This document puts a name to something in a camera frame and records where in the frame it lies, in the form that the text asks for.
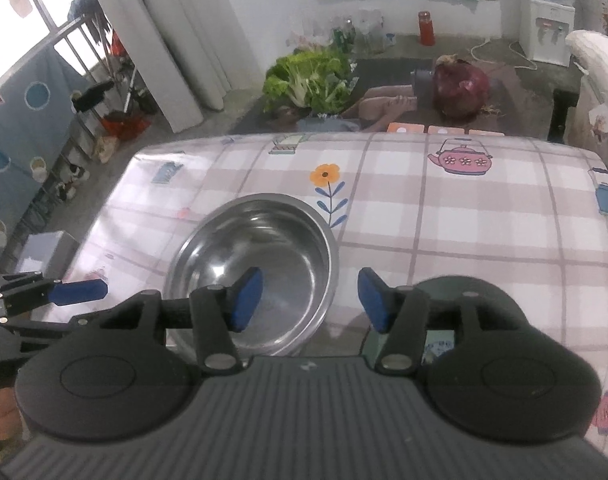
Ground green leafy cabbage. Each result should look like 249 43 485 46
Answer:
263 47 358 115

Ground green bottle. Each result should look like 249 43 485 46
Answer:
332 27 352 54

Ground red jar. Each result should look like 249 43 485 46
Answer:
418 11 435 47

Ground plaid teapot tablecloth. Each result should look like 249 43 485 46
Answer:
66 132 608 455

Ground white curtain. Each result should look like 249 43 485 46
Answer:
98 0 263 132

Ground green ceramic bowl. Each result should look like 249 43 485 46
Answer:
360 275 528 365

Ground large steel bowl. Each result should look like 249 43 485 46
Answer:
163 193 340 358

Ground person's hand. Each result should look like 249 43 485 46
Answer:
0 388 23 441

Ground blue hanging blanket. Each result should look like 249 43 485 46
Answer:
0 47 89 257

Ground grey cardboard box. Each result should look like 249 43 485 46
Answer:
14 231 80 280

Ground white water dispenser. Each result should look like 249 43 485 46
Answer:
519 0 575 67

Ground dark red round vegetable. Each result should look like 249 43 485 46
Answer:
432 55 490 119

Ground white plastic bags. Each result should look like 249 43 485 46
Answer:
287 9 390 58

